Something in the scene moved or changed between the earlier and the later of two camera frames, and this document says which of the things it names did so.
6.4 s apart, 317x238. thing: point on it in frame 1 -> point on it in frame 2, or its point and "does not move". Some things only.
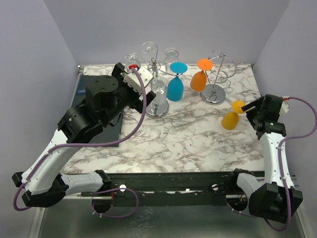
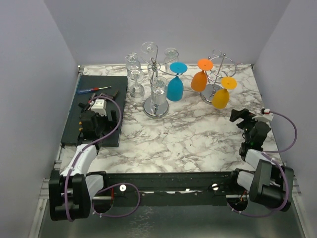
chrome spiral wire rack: (223, 68) does not move
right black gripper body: (253, 114) -> (247, 125)
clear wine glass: (171, 56) does not move
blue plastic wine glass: (175, 86) does not move
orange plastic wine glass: (198, 81) does not move
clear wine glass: (131, 58) does not move
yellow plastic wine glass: (230, 120) -> (220, 97)
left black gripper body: (127, 97) -> (104, 124)
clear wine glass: (158, 90) does not move
